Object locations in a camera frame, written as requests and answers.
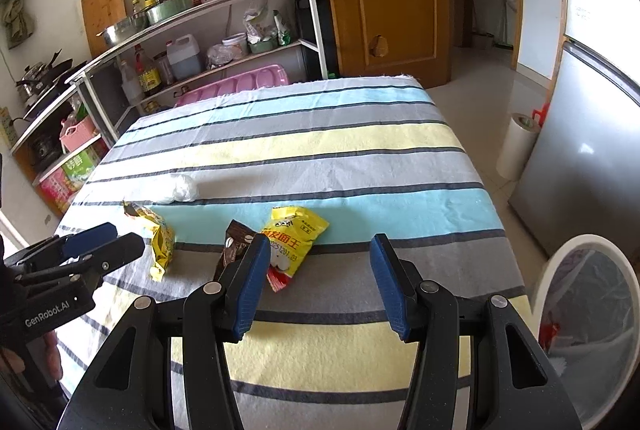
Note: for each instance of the colourful carton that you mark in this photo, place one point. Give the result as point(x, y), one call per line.
point(65, 177)

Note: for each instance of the white plastic jug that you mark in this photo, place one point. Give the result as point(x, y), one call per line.
point(182, 59)

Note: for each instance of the large red plastic bag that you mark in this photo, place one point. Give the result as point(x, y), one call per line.
point(550, 331)

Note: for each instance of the green bowl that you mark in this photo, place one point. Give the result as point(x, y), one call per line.
point(263, 46)

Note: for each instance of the cooking oil bottle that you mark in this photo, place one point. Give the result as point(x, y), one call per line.
point(147, 78)

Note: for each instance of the white plastic bag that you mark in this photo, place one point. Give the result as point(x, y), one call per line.
point(257, 24)

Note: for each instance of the person's left hand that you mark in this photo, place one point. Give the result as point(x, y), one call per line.
point(52, 355)

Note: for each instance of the green basin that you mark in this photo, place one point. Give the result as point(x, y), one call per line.
point(170, 10)

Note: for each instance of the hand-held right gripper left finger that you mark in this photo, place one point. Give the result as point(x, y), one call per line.
point(252, 280)

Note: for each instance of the yellow wrapper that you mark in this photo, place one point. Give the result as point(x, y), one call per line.
point(162, 240)

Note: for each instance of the striped tablecloth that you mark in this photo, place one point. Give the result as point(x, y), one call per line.
point(325, 145)

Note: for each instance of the crumpled white plastic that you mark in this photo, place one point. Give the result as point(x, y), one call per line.
point(179, 189)

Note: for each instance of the wooden cutting board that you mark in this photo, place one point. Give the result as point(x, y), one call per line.
point(102, 15)

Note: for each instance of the metal basin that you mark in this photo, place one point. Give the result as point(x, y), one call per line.
point(122, 30)

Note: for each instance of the pink storage basket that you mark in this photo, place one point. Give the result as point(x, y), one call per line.
point(80, 135)

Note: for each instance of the white metal shelf rack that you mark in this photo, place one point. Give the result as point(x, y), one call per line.
point(312, 25)

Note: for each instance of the yellow snack packet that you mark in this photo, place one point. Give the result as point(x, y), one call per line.
point(295, 230)

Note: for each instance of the silver refrigerator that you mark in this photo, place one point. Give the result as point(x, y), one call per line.
point(590, 135)

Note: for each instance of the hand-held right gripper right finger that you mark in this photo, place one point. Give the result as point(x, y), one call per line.
point(387, 282)

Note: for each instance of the green white bottle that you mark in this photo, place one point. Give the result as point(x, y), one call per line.
point(283, 30)

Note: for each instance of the white round trash bin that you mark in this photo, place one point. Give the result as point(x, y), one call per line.
point(560, 260)

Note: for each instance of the wooden door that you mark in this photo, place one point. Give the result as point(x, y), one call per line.
point(395, 10)

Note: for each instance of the brown wrapper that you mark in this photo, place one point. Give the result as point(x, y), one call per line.
point(235, 245)

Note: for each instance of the clear bin liner bag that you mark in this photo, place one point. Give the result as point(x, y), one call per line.
point(595, 320)

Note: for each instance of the pink plastic tray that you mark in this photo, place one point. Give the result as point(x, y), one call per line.
point(235, 85)

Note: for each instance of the white paper roll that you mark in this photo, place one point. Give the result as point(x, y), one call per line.
point(517, 148)

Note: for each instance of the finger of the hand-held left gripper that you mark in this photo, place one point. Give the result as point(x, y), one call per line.
point(117, 250)
point(92, 235)

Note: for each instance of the green hanging cloth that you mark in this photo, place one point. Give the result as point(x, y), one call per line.
point(17, 15)

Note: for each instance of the metal pot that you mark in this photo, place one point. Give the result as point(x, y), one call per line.
point(34, 80)

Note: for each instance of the white plastic jar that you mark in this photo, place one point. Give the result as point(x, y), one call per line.
point(235, 46)

